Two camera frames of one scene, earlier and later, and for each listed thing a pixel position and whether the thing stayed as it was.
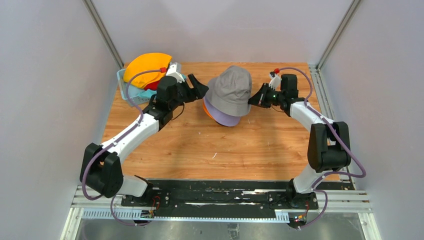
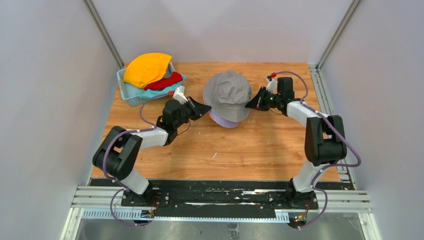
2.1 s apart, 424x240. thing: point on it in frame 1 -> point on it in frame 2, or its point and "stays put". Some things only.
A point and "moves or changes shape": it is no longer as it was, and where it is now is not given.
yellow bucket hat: x=146 y=62 stays put
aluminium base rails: x=105 y=201 stays put
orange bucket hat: x=207 y=111 stays put
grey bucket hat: x=229 y=92 moves or changes shape
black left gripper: x=199 y=90 -> x=198 y=110
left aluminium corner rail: x=90 y=7 stays put
